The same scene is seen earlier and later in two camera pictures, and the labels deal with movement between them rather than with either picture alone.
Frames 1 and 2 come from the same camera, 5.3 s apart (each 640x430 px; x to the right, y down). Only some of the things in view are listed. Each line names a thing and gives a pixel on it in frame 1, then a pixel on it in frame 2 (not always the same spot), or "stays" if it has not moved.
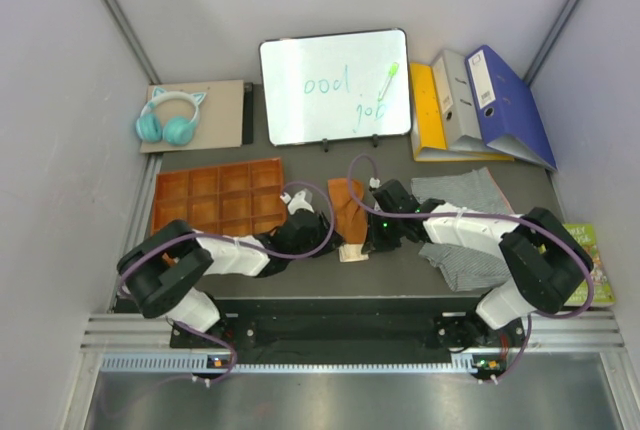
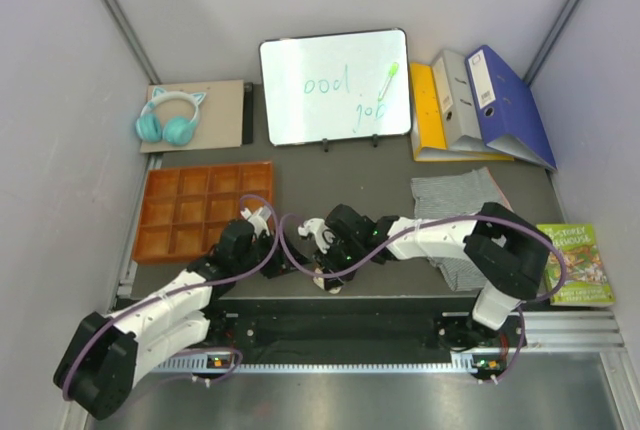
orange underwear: (351, 219) -> (320, 282)
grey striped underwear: (461, 268) stays
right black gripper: (375, 243) -> (328, 261)
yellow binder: (428, 140) stays
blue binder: (509, 113) stays
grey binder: (463, 128) stays
